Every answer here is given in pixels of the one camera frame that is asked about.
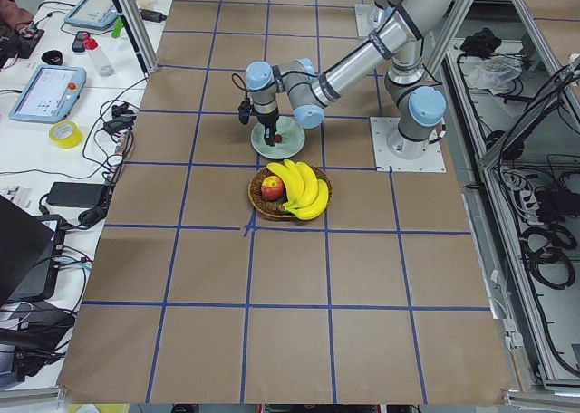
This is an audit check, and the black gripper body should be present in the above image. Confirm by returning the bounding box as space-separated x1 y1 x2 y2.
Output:
237 97 277 126

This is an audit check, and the black power adapter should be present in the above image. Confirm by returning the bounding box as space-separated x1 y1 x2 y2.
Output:
46 182 106 208

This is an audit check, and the yellow tape roll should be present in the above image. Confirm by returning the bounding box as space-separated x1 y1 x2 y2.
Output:
49 120 83 149

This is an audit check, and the clear bottle red cap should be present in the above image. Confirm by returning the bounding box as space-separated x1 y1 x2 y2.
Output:
83 34 114 77

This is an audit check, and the red yellow apple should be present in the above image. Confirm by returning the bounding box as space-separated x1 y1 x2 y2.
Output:
260 175 285 202

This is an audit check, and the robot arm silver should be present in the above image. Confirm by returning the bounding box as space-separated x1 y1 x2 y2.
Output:
238 0 451 159

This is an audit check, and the far teach pendant tablet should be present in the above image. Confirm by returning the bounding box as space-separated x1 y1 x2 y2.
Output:
63 0 118 31

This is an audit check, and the black phone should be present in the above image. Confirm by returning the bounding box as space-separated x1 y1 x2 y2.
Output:
72 31 90 53

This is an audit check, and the black small bowl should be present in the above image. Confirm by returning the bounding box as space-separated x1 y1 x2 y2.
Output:
41 50 63 66

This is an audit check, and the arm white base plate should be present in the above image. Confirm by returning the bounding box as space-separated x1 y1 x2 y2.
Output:
354 4 384 38
370 117 446 173

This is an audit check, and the black laptop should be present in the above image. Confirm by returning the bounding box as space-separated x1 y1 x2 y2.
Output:
1 197 65 304

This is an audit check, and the brown wicker basket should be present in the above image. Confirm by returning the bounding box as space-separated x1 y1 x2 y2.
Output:
248 166 332 220

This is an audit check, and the yellow banana bunch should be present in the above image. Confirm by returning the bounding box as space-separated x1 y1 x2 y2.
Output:
266 159 331 221

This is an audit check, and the teach pendant tablet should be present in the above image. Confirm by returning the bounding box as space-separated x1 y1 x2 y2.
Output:
9 65 87 124
63 0 118 31

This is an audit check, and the near teach pendant tablet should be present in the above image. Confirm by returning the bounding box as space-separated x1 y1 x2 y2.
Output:
9 65 87 124

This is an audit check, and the light green plate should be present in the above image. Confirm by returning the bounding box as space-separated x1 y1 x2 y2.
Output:
250 116 305 159

